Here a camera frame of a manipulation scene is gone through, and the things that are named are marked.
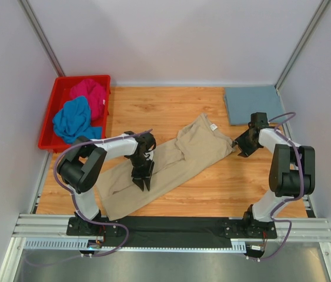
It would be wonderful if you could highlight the aluminium frame rail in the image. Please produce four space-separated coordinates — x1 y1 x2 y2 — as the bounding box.
0 214 331 281

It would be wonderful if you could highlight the red plastic bin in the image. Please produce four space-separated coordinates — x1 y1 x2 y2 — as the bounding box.
38 75 111 153

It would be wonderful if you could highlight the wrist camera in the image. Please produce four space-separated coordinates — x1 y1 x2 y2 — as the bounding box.
136 133 156 160
248 112 271 130

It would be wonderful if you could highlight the white slotted cable duct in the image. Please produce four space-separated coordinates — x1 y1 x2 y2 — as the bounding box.
24 238 246 254

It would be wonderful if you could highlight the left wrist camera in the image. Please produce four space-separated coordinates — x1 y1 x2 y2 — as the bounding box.
136 133 156 160

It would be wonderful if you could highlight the beige t shirt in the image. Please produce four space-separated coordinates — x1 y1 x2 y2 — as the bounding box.
95 113 233 220

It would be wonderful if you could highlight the right corner aluminium post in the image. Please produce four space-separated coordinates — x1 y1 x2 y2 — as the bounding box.
275 0 331 91

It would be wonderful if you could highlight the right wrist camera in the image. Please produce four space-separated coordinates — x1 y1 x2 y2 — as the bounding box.
248 112 271 130

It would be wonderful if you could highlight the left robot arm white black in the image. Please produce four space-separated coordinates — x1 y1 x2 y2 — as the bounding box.
53 130 156 234

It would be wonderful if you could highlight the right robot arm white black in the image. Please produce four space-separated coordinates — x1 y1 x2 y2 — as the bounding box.
233 127 315 229

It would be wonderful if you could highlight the crumpled magenta t shirt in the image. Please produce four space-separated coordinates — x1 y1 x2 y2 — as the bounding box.
69 79 107 121

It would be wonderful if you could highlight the corner aluminium post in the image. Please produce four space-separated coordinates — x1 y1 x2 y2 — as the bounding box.
18 0 65 77
275 0 331 91

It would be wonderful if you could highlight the crumpled blue t shirt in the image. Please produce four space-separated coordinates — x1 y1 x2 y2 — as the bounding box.
52 96 102 144

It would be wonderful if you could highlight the folded grey-blue t shirt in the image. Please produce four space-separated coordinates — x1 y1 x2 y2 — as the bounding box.
223 85 284 126

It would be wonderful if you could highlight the left corner aluminium post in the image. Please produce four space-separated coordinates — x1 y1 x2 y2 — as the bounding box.
18 0 65 77

